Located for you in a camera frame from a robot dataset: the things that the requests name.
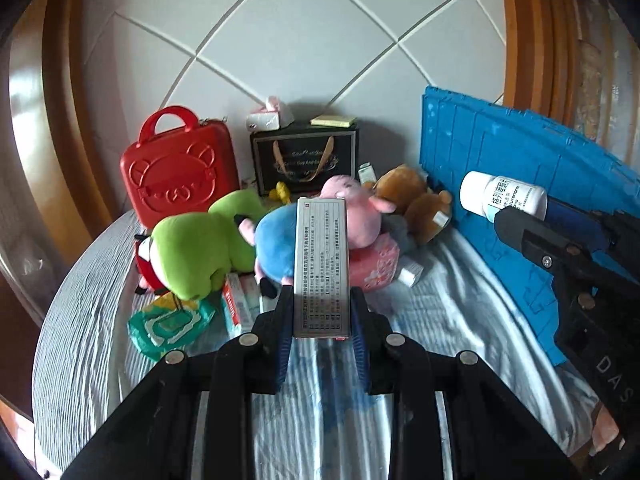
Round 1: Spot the white medicine box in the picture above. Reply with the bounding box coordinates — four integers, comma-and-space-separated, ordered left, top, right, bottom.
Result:
397, 257, 426, 288

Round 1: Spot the yellow sticky note pad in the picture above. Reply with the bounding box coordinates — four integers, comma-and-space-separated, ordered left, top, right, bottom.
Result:
310, 114, 358, 127

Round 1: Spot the brown teddy bear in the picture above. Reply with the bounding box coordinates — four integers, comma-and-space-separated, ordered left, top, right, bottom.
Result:
372, 164, 453, 246

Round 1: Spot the yellow plastic toy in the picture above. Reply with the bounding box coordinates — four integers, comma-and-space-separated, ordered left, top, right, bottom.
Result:
267, 181, 293, 205

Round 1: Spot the white plastic medicine bottle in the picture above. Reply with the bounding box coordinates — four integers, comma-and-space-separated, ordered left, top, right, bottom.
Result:
459, 171, 548, 221

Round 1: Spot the blue plastic crate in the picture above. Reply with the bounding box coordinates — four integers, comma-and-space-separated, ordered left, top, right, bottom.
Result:
419, 86, 640, 366

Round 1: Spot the light green frog plush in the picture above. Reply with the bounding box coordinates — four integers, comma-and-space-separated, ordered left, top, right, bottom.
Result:
150, 190, 266, 301

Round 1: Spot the grey plush toy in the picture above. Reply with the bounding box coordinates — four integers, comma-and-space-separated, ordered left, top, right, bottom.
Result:
382, 215, 418, 256

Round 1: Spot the small white tissue pack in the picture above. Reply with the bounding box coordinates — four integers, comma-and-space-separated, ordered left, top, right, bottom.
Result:
245, 96, 296, 133

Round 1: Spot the person's right hand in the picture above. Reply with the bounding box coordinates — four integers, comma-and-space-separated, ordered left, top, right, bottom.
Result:
590, 402, 626, 461

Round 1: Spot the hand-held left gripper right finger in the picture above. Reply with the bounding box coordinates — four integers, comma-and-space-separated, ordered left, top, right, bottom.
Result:
350, 285, 583, 480

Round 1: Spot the pink pig plush red dress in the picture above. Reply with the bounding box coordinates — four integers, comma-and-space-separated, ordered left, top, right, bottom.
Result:
134, 232, 168, 296

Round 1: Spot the patterned curtain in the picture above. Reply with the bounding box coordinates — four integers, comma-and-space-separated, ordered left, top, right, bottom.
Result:
570, 0, 640, 171

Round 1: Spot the silver printed medicine box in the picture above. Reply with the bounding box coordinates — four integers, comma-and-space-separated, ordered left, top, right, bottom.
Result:
292, 197, 351, 341

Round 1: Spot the red white toothpaste box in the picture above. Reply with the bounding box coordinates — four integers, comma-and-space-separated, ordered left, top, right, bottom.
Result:
221, 272, 263, 338

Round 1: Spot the pink pig plush blue body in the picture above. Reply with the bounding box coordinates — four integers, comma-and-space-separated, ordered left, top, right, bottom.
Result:
239, 175, 396, 296

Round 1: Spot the red bear suitcase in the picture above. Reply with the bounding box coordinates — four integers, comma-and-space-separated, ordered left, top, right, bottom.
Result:
120, 106, 241, 228

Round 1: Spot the wooden door frame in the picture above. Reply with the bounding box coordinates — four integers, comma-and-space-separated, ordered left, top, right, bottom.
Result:
42, 0, 131, 221
497, 0, 586, 126

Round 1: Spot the pink soft tissue pack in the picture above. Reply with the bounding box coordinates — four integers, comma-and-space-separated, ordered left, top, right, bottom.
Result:
347, 234, 401, 291

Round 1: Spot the black gift bag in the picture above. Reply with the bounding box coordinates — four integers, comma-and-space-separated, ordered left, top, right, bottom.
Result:
250, 121, 361, 198

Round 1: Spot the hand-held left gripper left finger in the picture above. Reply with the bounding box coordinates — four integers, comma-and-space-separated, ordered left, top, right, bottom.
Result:
60, 285, 296, 480

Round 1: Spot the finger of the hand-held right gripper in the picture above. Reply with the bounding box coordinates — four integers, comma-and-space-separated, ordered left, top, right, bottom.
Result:
493, 206, 621, 311
545, 199, 640, 261

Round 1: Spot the grey striped bed sheet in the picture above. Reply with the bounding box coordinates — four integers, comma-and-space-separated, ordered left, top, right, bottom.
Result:
32, 207, 601, 480

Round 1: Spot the green wet wipes pack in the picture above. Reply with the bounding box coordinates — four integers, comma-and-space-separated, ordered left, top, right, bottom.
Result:
127, 296, 217, 363

